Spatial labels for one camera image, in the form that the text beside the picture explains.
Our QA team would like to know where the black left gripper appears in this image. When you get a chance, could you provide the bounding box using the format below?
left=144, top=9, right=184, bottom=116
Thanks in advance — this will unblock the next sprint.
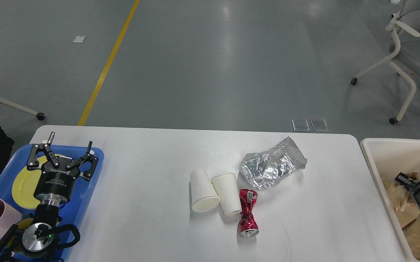
left=27, top=132, right=99, bottom=204

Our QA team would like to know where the brown paper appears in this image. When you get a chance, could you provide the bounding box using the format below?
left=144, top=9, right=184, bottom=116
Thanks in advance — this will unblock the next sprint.
left=386, top=171, right=420, bottom=219

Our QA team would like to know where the yellow plastic plate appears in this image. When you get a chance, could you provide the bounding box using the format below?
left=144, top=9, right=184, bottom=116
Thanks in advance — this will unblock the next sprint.
left=11, top=167, right=42, bottom=210

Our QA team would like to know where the silver foil bag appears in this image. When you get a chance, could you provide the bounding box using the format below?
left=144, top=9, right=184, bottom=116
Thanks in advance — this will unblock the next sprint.
left=239, top=136, right=307, bottom=190

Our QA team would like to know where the white paper cup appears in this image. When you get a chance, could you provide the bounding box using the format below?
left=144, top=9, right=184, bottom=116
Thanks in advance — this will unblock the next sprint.
left=190, top=169, right=220, bottom=213
left=211, top=173, right=242, bottom=216

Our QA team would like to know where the crushed red soda can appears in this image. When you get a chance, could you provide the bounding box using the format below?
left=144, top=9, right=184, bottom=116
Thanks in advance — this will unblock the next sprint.
left=238, top=188, right=259, bottom=238

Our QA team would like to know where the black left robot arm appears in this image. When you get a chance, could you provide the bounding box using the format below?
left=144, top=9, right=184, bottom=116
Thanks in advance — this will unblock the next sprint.
left=0, top=132, right=104, bottom=262

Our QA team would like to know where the blue plastic tray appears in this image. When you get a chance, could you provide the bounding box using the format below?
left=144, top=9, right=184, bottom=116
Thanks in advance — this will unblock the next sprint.
left=0, top=144, right=104, bottom=262

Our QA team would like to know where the beige plastic bin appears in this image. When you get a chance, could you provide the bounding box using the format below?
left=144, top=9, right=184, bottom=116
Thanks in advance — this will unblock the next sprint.
left=360, top=138, right=420, bottom=262

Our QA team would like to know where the white office chair right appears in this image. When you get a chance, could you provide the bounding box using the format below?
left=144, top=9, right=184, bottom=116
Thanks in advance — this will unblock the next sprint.
left=351, top=0, right=420, bottom=124

